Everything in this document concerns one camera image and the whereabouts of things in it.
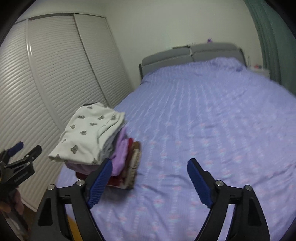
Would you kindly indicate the grey padded headboard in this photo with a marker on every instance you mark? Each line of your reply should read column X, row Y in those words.
column 196, row 53

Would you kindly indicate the white bear-print polo shirt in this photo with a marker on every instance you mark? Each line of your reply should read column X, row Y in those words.
column 89, row 135

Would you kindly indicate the white bedside table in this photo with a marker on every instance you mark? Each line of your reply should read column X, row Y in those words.
column 260, row 71

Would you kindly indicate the green curtain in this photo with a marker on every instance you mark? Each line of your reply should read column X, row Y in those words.
column 277, row 43

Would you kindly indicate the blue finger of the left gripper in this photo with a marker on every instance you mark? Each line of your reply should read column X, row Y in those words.
column 28, row 159
column 15, row 149

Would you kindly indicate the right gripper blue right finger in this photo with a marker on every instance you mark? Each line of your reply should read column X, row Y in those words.
column 202, row 181

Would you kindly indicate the purple floral bed cover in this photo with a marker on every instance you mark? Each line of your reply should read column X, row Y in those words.
column 239, row 126

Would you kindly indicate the papers on headboard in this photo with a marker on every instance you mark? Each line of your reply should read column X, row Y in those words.
column 180, row 47

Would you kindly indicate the brown patterned folded garment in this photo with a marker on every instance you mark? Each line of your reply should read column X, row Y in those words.
column 130, row 171

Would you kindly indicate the person's left hand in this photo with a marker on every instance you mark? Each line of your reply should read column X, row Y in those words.
column 14, row 202

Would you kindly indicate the purple folded garment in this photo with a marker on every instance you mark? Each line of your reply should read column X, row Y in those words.
column 118, row 157

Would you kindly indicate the small purple toy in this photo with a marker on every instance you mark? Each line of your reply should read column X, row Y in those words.
column 210, row 40

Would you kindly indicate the white louvred wardrobe doors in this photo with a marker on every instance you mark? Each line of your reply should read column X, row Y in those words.
column 51, row 66

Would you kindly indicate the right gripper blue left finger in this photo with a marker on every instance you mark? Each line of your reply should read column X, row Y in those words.
column 97, row 181

